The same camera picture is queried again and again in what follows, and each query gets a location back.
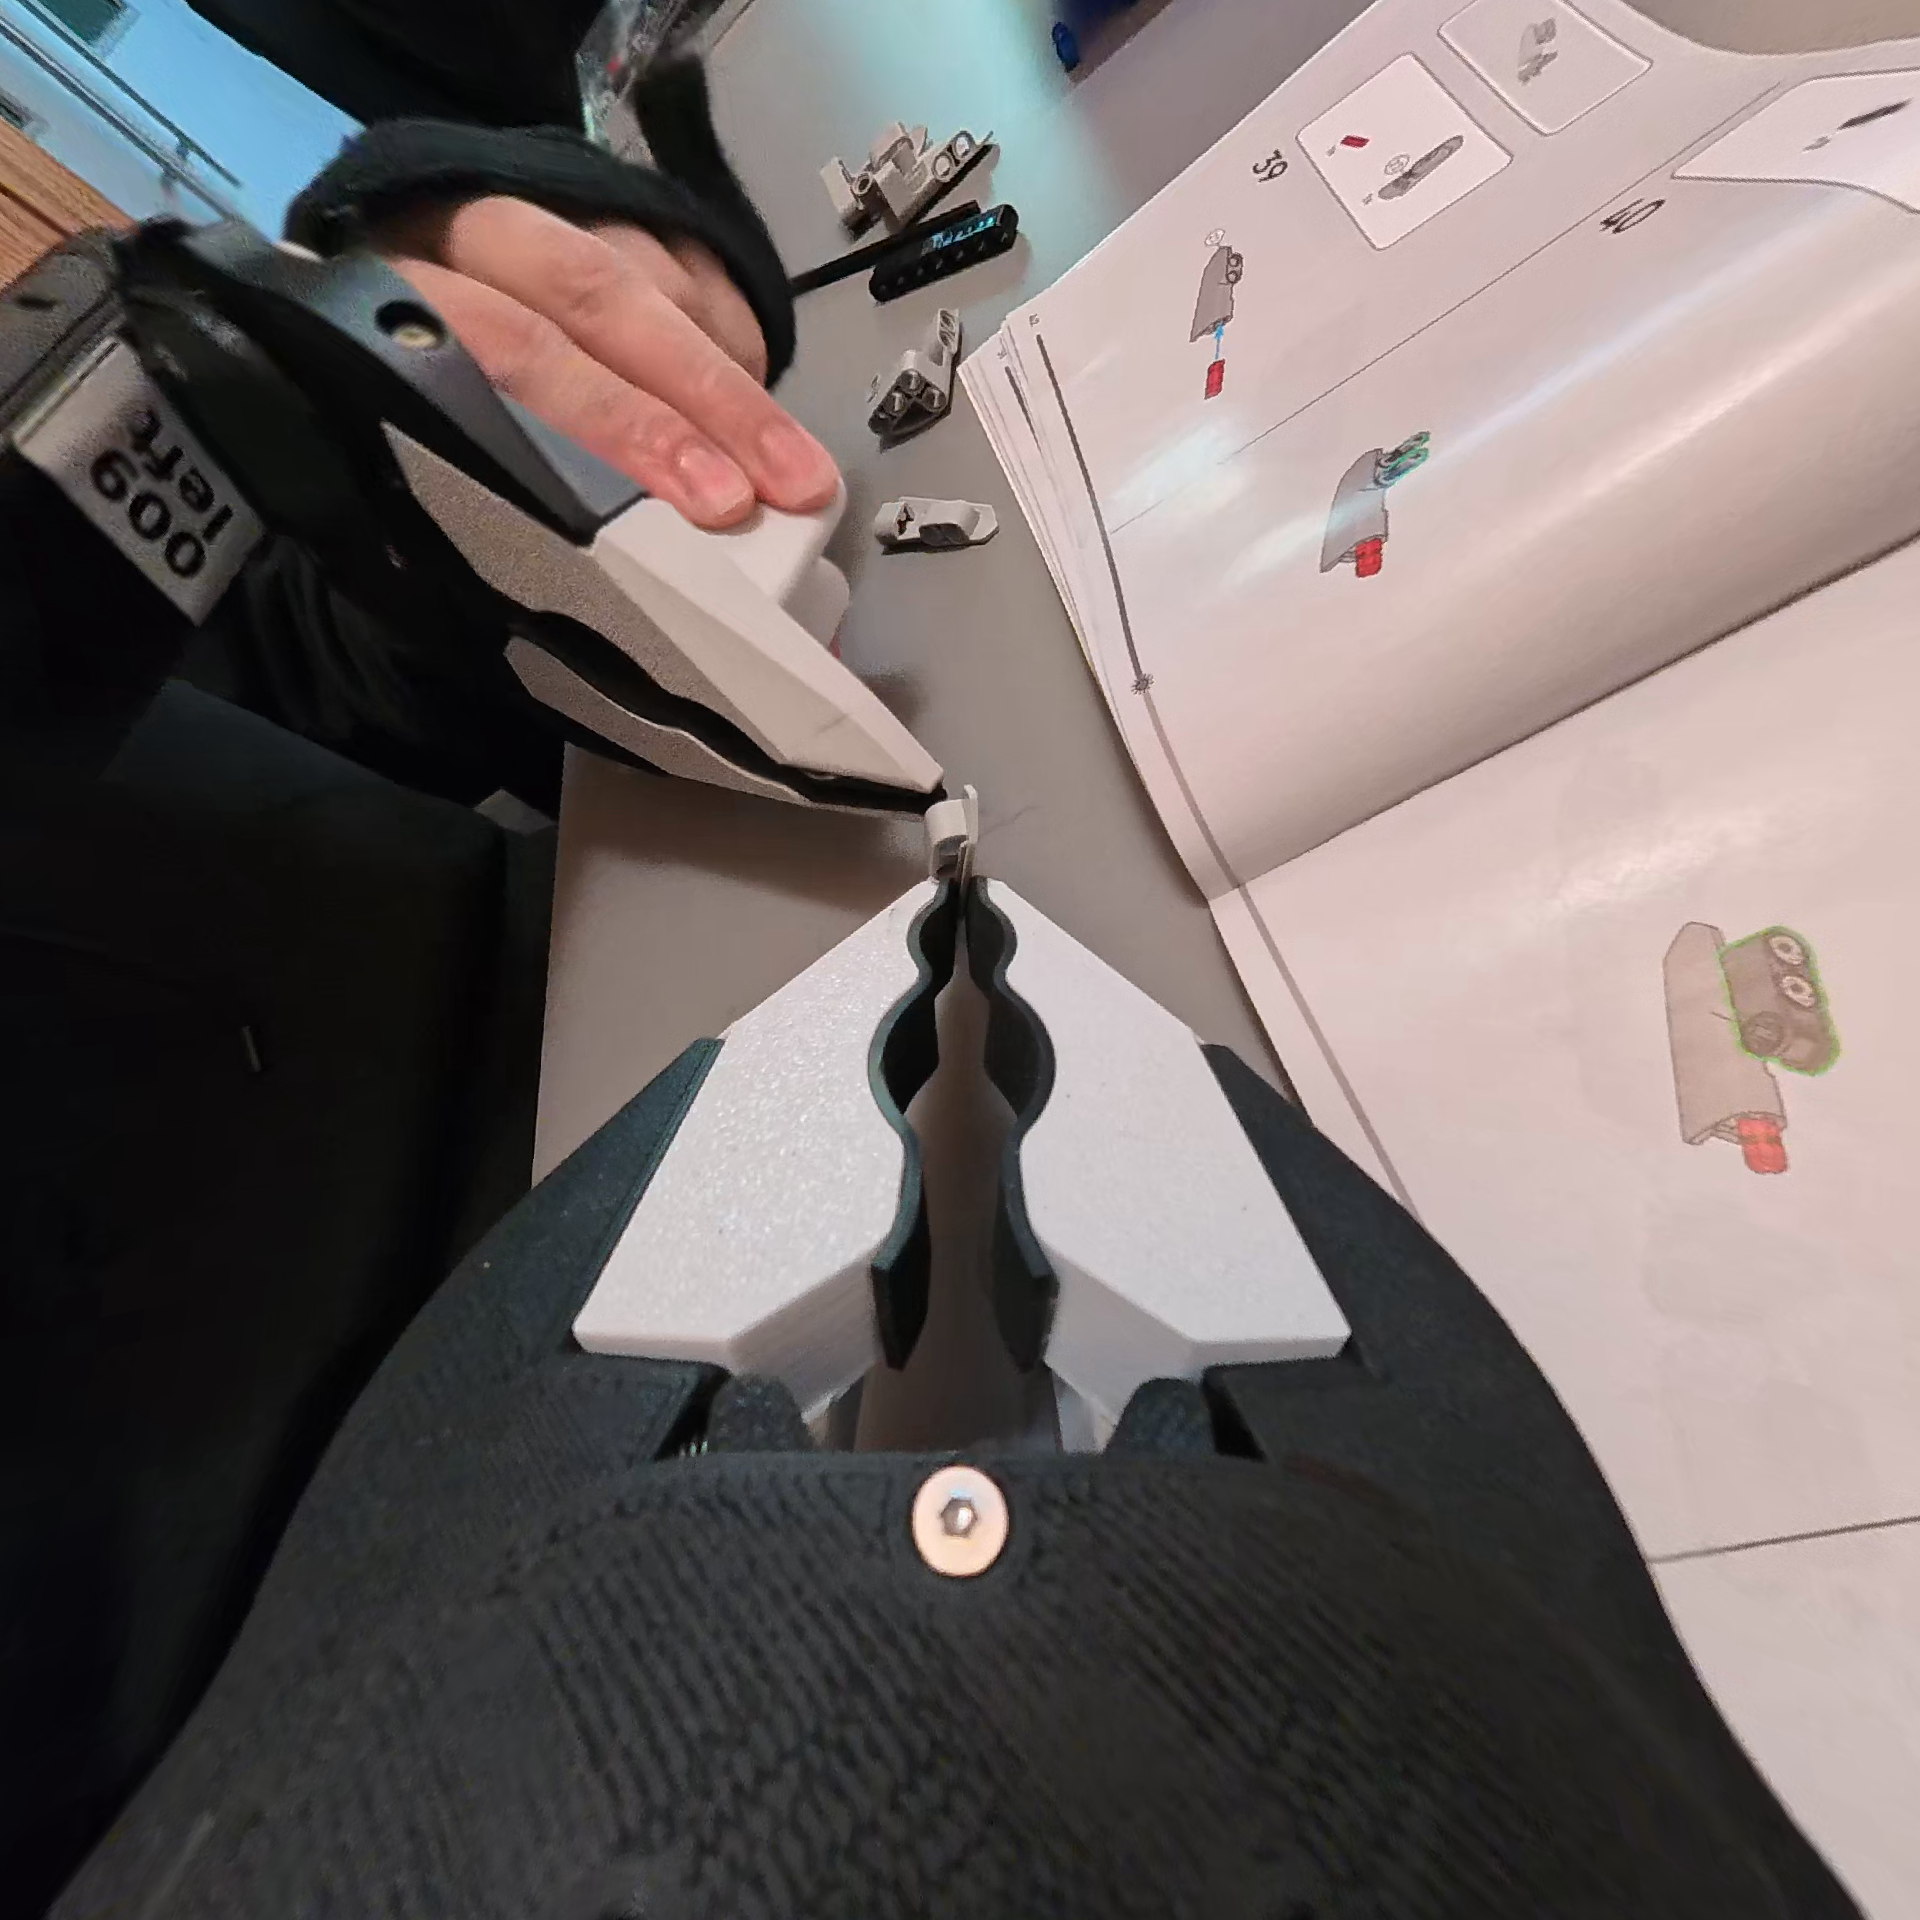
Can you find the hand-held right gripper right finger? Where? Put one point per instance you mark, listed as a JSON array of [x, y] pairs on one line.
[[1171, 1200]]

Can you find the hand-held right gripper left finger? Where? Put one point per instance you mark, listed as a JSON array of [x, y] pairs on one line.
[[748, 1200]]

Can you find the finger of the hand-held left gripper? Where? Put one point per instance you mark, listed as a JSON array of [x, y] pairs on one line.
[[705, 643], [632, 720]]

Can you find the small grey toy brick piece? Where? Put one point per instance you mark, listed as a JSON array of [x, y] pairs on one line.
[[950, 834]]

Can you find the person's left hand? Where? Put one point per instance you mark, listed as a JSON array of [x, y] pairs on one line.
[[632, 344]]

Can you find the grey flat toy connector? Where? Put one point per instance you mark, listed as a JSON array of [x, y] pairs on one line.
[[937, 524]]

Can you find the grey angled toy connector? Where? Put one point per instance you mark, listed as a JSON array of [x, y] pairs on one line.
[[916, 384]]

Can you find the black toy axle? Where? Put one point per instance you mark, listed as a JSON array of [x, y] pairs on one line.
[[834, 268]]

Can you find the black toy beam with holes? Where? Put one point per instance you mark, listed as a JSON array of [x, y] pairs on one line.
[[945, 250]]

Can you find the grey toy brick assembly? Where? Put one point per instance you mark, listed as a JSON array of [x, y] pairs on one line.
[[899, 174]]

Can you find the person's black clothing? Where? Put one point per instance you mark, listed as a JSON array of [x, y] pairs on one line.
[[227, 1048]]

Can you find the clear plastic parts bag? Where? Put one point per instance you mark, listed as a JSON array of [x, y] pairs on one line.
[[638, 37]]

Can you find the white instruction booklet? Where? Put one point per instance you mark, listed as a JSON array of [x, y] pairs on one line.
[[1501, 599]]

